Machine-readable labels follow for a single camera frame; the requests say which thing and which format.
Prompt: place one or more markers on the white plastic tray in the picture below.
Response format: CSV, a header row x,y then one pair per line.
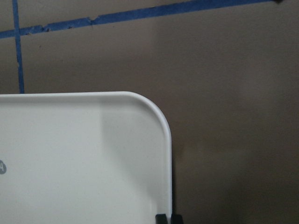
x,y
83,158

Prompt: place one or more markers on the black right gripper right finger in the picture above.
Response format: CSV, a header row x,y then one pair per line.
x,y
176,219

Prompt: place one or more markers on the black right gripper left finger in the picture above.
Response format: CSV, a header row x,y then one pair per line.
x,y
161,219

